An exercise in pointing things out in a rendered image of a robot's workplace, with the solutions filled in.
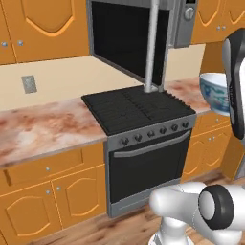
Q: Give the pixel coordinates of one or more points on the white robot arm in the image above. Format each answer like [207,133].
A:
[178,204]

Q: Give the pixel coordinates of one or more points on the black oven door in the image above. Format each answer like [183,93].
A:
[146,172]

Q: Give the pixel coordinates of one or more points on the orange base cupboard door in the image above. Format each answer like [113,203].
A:
[196,158]
[79,197]
[28,213]
[218,150]

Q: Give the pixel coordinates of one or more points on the black-windowed microwave door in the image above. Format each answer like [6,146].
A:
[124,35]

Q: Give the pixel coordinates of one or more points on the white and blue bowl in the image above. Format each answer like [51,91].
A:
[212,92]

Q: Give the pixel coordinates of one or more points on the grey microwave oven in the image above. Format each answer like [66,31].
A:
[182,30]

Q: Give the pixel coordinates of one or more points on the black hob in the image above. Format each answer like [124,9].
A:
[134,108]

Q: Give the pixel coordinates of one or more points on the black oven knob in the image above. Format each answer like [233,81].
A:
[151,134]
[185,124]
[124,141]
[138,137]
[163,130]
[174,127]

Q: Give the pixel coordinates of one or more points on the grey oven range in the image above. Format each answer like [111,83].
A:
[143,207]

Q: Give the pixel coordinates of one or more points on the orange drawer front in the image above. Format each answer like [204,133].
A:
[32,170]
[210,122]

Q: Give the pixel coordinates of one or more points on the grey wall socket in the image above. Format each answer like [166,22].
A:
[29,84]

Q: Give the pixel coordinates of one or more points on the orange wall cupboard door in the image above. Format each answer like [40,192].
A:
[48,28]
[205,19]
[234,16]
[6,25]

